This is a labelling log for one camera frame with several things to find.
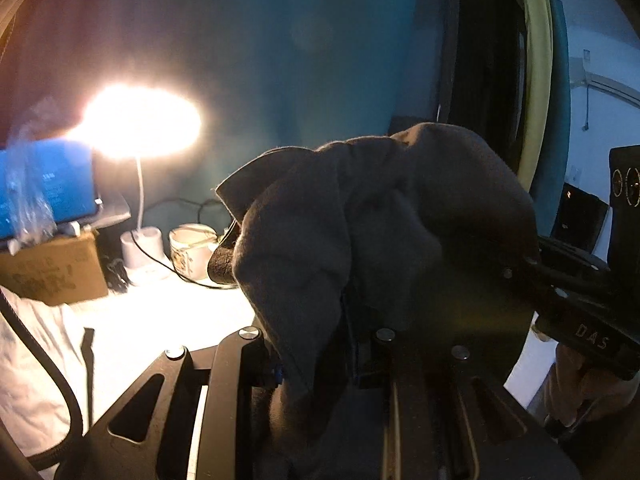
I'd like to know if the black braided cable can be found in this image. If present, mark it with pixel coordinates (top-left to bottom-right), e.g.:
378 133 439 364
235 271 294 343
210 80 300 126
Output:
0 292 83 466

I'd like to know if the white garment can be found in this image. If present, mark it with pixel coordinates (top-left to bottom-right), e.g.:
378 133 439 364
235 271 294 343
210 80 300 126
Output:
0 285 88 466

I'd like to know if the white desk lamp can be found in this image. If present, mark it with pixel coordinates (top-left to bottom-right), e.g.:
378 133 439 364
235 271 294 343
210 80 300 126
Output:
67 85 203 286

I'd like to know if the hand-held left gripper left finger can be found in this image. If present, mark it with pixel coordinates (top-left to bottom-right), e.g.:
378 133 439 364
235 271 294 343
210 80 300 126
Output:
55 327 286 480

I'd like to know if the dark grey t-shirt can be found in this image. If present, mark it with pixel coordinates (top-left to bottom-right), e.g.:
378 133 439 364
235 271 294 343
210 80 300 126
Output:
207 122 541 480

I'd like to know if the coiled black cable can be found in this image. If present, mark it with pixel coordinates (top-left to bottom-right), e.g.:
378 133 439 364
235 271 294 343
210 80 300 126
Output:
105 259 131 293

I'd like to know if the computer screen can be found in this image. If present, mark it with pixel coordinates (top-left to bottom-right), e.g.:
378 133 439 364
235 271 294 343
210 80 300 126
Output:
0 141 98 241

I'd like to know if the black device with lights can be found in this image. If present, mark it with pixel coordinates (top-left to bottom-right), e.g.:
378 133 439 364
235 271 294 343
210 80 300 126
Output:
550 182 608 251

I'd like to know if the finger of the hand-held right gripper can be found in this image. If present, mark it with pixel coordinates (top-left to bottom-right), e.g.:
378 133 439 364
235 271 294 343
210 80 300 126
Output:
505 237 618 308

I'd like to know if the black power cable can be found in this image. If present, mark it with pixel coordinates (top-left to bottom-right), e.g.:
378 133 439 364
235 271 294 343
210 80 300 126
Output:
131 197 236 291

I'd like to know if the white quilted mat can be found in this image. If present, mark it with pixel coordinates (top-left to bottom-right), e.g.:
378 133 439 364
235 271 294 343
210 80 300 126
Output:
65 275 556 436

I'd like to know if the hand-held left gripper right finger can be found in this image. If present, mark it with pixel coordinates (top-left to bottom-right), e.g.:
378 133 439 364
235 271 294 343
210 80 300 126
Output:
352 327 566 480

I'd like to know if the clear plastic bag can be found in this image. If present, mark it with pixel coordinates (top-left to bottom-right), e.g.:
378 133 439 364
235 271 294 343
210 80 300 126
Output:
5 105 58 241

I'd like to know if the yellow-green door frame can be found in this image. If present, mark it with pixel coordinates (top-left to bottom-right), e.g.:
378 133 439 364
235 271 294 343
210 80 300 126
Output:
510 0 556 191

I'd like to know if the white printed mug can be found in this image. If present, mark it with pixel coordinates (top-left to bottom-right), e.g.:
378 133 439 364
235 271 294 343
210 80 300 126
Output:
169 223 226 281

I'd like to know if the cardboard box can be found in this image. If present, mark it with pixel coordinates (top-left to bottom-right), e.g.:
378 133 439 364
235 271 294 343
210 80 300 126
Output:
0 230 110 307

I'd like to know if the person's right hand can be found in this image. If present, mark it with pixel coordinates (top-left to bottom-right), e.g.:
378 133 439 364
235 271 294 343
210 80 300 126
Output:
542 347 640 433

